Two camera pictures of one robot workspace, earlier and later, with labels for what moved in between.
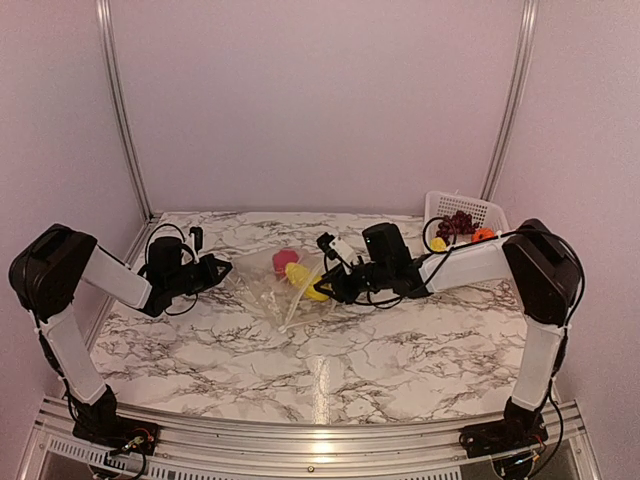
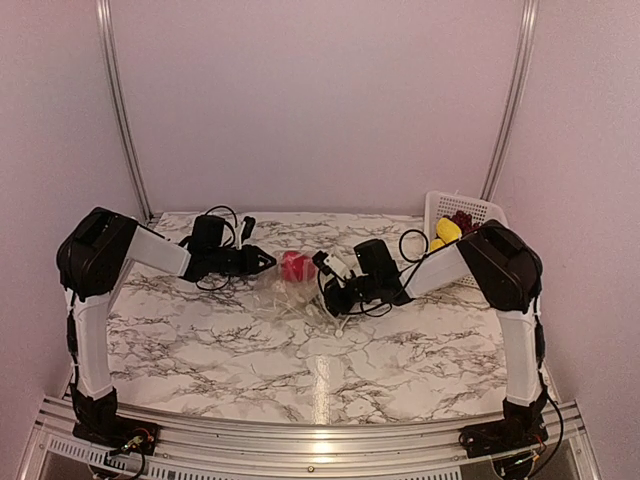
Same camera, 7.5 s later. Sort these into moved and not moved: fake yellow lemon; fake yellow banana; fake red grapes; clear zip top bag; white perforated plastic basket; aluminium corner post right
Moved: clear zip top bag; fake yellow banana
Not moved: white perforated plastic basket; fake yellow lemon; aluminium corner post right; fake red grapes
